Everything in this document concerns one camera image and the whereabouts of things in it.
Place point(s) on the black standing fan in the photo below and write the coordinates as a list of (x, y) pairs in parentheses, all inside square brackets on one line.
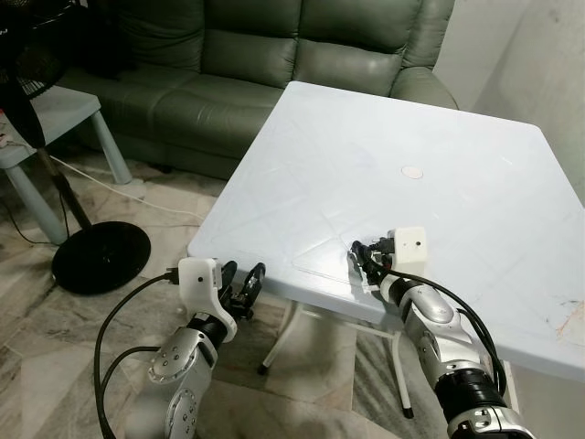
[(101, 258)]

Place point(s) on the green leather sofa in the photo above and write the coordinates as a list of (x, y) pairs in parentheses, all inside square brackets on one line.
[(256, 55)]

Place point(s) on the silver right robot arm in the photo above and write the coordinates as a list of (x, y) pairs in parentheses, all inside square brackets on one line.
[(430, 320)]

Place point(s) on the small grey side table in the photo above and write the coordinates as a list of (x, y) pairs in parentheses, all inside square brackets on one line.
[(59, 110)]

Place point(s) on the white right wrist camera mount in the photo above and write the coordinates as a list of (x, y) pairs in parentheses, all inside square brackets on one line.
[(409, 247)]

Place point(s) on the white folding table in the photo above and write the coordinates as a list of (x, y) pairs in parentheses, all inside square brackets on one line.
[(439, 137)]

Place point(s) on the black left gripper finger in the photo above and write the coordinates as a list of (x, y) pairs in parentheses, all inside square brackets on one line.
[(229, 274), (255, 280)]

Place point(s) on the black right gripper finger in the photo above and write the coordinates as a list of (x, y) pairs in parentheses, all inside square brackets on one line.
[(361, 249), (366, 271)]

